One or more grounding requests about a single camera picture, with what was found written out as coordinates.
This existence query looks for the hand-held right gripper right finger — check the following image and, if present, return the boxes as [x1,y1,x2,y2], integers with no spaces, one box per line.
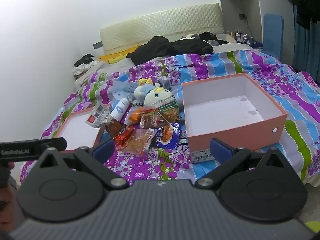
[195,137,288,189]

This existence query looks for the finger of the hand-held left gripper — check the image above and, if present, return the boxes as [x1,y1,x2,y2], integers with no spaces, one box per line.
[41,137,67,155]

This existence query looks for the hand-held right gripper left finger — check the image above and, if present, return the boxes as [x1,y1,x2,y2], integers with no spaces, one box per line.
[37,138,129,191]

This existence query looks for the red orange snack packet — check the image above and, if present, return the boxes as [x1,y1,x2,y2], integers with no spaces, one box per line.
[114,126,135,147]

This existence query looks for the dark brown snack packet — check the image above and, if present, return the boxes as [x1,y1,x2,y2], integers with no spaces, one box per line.
[104,119,127,138]

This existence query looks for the clear packet with white label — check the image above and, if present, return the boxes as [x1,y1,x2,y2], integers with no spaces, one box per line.
[85,103,112,127]

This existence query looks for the clear packet of orange crumbs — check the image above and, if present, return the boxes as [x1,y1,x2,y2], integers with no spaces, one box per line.
[124,128,156,156]

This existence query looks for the pink cardboard box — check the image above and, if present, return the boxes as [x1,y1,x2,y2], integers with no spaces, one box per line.
[182,73,288,164]

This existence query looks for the blue snack packet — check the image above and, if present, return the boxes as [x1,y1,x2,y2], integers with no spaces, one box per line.
[154,123,182,152]

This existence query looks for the clear packet of brown sticks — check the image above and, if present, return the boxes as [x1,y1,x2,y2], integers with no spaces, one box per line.
[139,109,171,131]

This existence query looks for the person's left hand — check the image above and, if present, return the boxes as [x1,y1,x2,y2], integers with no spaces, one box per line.
[0,162,20,230]

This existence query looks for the pink box lid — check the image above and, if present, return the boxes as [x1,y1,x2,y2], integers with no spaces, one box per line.
[53,107,111,153]

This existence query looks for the white bottle with blue print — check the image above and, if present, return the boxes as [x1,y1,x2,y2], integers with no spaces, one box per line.
[110,98,129,120]

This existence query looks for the green label peanut packet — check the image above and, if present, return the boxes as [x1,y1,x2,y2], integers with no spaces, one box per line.
[157,102,181,123]

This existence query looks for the white blue plush toy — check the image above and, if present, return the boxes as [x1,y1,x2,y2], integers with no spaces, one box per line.
[134,78,181,113]

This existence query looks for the pile of dark and white clothes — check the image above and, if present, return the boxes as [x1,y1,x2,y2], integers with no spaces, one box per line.
[72,53,101,76]

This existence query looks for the yellow pillow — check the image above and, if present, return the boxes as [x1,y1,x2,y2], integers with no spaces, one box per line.
[98,45,142,64]

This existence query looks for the black clothing on bed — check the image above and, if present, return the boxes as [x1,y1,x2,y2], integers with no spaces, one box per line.
[126,32,230,65]

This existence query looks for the group of small bottles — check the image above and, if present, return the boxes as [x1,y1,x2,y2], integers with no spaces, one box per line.
[229,29,251,43]

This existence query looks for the cream quilted headboard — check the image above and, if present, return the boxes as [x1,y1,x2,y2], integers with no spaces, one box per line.
[99,3,223,54]

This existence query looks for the blue curtain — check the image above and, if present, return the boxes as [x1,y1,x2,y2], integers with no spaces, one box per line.
[292,5,320,74]

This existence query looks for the white wardrobe unit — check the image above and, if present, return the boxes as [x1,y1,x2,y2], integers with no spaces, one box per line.
[217,0,295,65]

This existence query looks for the hanging dark clothes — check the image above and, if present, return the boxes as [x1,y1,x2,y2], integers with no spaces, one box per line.
[274,0,320,29]

